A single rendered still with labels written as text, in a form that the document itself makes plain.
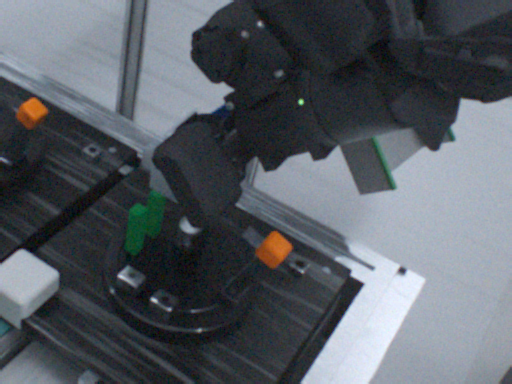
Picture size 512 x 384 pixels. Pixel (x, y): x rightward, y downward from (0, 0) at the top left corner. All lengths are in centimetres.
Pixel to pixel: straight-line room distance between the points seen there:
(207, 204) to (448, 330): 47
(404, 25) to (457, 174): 68
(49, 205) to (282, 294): 24
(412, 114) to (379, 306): 32
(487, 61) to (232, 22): 16
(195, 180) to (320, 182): 54
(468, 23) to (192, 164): 18
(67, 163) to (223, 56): 34
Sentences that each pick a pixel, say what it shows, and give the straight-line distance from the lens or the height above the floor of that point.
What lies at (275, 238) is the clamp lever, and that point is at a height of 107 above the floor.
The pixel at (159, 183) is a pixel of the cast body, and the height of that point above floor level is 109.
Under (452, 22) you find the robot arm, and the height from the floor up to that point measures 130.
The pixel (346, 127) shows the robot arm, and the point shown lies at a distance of 47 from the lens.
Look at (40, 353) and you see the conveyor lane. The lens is 69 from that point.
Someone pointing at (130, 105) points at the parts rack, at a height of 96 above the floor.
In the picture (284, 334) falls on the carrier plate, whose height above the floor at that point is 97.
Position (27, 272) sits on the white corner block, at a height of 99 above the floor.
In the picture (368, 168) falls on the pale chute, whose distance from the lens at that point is 77.
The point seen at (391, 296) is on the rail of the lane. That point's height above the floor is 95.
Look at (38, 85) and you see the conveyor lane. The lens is 91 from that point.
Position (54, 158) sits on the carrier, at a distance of 78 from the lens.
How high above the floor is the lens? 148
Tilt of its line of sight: 39 degrees down
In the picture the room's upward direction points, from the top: 10 degrees clockwise
